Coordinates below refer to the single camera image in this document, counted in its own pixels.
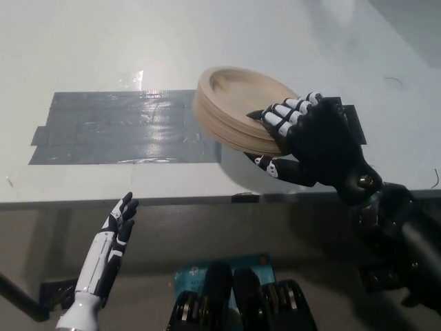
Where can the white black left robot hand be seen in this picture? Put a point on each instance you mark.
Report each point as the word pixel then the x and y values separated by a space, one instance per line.
pixel 103 255

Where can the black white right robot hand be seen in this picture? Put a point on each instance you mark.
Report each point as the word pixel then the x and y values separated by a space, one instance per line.
pixel 327 148

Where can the beige paper plate stack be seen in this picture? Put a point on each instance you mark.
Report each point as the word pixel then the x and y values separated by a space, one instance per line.
pixel 234 103

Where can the blue box on floor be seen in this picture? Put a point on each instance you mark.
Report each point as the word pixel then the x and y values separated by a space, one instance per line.
pixel 193 274

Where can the black metal rod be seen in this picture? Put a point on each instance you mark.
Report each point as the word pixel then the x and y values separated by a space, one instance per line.
pixel 20 298

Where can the small black edge tape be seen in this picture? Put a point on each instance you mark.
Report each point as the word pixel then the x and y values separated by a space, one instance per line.
pixel 245 198

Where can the clear tape piece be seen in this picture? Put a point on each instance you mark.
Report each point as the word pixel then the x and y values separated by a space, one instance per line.
pixel 133 81

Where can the grey duct tape patch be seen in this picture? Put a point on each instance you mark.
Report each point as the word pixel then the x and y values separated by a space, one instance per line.
pixel 120 131

